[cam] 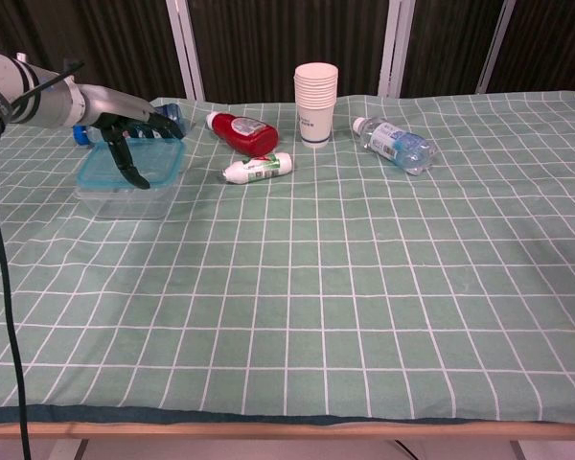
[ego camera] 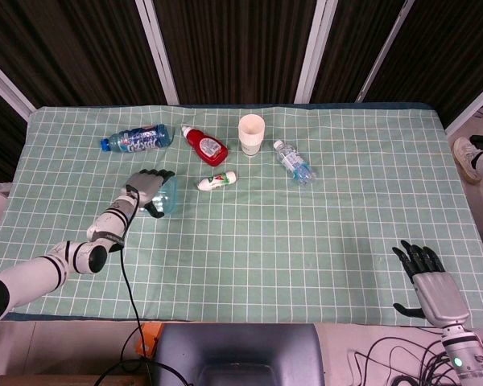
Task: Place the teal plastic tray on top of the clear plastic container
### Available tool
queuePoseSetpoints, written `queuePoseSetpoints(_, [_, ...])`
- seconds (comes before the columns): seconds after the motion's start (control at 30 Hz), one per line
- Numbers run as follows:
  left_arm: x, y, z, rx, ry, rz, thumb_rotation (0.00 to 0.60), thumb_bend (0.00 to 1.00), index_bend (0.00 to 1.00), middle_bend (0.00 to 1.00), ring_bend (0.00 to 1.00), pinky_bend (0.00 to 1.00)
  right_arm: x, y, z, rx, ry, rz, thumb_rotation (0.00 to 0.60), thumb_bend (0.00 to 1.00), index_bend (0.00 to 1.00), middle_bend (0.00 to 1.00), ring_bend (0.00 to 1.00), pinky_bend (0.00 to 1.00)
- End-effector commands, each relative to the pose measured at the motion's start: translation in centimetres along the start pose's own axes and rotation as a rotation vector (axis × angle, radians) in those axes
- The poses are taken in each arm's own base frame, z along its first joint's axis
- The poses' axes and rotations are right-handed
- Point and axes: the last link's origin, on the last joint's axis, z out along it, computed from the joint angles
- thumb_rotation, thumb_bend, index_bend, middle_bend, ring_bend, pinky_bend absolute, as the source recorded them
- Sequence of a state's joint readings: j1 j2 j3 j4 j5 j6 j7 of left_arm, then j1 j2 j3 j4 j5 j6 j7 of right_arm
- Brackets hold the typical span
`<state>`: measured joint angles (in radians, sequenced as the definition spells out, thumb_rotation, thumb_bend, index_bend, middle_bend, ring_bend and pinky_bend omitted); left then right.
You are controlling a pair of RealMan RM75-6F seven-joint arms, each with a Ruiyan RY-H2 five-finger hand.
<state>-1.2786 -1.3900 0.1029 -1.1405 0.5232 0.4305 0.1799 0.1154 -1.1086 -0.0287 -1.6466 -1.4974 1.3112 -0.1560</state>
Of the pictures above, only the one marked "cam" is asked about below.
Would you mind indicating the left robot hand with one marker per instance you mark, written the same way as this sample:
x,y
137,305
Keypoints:
x,y
115,103

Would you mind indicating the translucent blue plastic lid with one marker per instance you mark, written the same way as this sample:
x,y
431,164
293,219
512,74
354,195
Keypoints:
x,y
158,160

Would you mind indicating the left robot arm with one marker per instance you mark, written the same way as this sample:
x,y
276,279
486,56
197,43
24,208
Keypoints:
x,y
52,103

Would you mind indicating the clear plastic container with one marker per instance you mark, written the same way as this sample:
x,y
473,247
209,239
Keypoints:
x,y
124,206

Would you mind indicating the blue label sports drink bottle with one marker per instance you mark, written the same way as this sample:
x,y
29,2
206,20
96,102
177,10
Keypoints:
x,y
172,112

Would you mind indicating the red ketchup squeeze bottle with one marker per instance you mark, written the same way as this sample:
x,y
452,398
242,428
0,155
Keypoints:
x,y
249,136

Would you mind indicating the small white green bottle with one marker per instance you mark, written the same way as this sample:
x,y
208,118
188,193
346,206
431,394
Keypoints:
x,y
256,168

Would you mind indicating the stack of white paper cups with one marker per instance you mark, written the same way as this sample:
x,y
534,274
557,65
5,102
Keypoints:
x,y
315,110

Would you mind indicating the green checkered tablecloth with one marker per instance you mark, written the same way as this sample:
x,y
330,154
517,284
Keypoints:
x,y
316,287

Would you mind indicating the clear plastic water bottle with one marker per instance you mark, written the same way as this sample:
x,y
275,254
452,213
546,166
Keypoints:
x,y
397,144

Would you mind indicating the wooden table edge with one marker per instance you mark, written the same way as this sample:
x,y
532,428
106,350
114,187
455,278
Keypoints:
x,y
287,430

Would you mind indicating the white partition frame post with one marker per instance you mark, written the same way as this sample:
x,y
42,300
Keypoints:
x,y
187,52
496,48
393,48

